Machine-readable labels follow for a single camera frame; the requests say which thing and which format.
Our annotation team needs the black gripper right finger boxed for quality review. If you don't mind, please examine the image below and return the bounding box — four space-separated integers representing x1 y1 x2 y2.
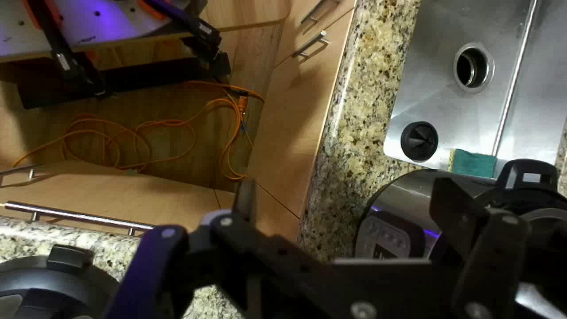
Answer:
429 176 534 319

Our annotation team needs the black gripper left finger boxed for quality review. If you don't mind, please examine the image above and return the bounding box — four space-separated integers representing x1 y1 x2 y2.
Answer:
105 176 356 319

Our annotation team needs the black round cooker lid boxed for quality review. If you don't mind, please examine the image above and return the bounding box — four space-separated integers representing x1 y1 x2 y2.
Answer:
0 244 124 319

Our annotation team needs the stainless steel cooker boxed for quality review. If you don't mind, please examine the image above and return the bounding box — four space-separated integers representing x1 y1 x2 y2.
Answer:
353 159 567 319

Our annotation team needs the green sponge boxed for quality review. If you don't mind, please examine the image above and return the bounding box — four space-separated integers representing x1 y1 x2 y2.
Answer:
452 148 498 182

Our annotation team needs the wooden base cabinet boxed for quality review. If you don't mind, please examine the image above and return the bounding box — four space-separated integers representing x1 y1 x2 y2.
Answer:
0 0 358 240

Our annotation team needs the black sink stopper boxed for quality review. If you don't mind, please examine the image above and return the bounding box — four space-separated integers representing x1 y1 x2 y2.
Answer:
399 121 441 164

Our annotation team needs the stainless steel sink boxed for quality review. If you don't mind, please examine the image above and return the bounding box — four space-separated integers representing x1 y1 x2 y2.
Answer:
383 0 567 182

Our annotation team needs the black orange bar clamp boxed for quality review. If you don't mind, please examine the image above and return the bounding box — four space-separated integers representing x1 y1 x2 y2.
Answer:
146 0 234 81
25 0 114 102

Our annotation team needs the white robot mounting board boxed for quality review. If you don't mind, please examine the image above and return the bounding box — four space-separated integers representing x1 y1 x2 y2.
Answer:
0 0 199 65

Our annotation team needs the orange cable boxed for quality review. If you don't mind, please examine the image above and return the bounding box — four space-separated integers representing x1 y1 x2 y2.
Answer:
13 81 266 183

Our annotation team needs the long silver drawer handle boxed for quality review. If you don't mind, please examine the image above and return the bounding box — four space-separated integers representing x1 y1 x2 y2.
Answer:
0 201 156 238

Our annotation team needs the silver base cabinet handle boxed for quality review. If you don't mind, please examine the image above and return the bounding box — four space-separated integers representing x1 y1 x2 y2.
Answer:
291 31 330 63
296 0 344 33
0 166 39 185

